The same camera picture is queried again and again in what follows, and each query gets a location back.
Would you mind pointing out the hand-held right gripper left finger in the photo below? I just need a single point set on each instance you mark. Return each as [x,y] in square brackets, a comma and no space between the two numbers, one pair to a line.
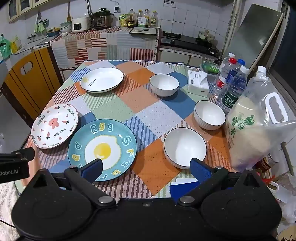
[92,170]

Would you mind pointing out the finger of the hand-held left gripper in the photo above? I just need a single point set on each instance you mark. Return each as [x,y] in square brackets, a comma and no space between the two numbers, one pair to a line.
[24,153]

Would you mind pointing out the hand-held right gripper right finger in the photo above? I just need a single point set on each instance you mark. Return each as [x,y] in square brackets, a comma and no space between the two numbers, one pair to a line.
[200,169]

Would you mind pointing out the white ribbed bowl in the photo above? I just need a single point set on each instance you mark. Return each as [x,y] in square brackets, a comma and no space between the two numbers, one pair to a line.
[164,83]
[185,146]
[209,113]

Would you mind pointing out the blue fried egg plate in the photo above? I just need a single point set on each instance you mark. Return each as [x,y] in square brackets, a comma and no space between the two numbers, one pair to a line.
[115,139]

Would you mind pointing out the white plate with pink print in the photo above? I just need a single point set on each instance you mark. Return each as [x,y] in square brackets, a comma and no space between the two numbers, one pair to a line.
[57,129]

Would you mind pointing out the white plate with sun print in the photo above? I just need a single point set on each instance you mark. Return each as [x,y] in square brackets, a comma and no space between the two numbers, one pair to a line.
[104,78]

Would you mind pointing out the blue booklet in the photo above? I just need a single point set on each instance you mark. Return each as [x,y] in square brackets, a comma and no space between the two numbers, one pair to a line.
[182,188]

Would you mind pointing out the white fluffy garment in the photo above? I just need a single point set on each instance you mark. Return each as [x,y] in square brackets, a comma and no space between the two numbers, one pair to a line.
[8,199]

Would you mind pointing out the red can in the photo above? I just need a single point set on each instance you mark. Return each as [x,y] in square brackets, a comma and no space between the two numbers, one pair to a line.
[266,164]

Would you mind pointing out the checked striped tablecloth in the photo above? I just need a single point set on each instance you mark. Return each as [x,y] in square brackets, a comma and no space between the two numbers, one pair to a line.
[143,115]

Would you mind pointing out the yellow wooden chair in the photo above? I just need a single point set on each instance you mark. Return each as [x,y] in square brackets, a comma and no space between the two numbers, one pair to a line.
[34,76]

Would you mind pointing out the white tissue box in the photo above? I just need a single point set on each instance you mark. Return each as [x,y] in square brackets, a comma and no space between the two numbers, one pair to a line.
[196,87]

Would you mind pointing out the red label water bottle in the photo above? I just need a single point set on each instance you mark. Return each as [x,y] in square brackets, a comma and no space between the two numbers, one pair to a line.
[220,83]

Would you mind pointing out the green plastic basket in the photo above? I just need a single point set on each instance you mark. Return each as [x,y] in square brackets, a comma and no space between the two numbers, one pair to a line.
[209,67]

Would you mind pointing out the blue cap water bottle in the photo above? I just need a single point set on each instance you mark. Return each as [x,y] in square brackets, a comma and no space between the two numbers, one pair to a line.
[237,69]

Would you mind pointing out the yellow detergent bottle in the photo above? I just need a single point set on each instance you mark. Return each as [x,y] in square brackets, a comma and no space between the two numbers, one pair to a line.
[15,45]

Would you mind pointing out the clear water bottle white cap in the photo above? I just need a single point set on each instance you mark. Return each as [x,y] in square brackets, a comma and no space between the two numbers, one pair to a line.
[227,61]

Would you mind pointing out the striped patchwork counter cloth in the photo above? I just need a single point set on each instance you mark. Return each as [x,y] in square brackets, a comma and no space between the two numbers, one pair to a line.
[97,46]

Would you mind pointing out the blue dish with food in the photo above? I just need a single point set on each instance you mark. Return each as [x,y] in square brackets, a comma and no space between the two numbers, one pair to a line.
[53,32]

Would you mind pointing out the black gas stove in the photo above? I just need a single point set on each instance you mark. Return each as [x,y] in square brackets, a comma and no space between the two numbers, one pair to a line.
[185,42]

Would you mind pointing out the green hanging cloth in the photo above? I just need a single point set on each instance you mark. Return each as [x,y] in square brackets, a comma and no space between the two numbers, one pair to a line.
[40,26]

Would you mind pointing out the pale cooking pot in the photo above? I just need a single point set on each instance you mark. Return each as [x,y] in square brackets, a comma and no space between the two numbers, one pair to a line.
[205,36]

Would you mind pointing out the white rice cooker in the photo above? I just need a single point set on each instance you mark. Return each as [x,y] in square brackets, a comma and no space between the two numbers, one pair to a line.
[80,25]

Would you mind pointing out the stainless steel panel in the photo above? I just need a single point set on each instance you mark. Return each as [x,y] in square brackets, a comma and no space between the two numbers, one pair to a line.
[252,37]

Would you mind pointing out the dark window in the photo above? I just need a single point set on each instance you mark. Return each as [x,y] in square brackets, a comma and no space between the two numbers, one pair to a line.
[284,53]

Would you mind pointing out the wooden spatula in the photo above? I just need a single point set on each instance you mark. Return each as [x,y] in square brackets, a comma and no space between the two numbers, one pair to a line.
[68,16]

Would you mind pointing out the grey cutting board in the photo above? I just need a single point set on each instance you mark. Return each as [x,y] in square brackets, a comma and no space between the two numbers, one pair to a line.
[143,32]

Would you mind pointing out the kitchen knife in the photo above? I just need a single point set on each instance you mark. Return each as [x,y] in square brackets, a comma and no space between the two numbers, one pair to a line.
[143,29]

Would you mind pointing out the black pressure cooker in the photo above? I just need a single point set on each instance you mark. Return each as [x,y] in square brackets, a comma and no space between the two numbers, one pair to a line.
[102,19]

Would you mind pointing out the yellow food package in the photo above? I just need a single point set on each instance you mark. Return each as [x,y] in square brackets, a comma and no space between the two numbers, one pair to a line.
[123,20]

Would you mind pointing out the yellow cooking oil bottle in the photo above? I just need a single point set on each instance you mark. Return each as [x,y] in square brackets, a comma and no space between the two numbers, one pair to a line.
[140,19]
[146,19]
[154,20]

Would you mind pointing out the dark cooking oil bottle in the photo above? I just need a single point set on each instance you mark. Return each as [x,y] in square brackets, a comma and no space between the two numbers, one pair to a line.
[131,19]

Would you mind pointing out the cream wall cabinets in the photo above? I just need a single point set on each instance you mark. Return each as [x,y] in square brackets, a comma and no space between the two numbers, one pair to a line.
[25,8]

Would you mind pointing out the wall socket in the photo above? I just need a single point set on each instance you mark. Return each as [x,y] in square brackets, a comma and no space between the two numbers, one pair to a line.
[117,9]

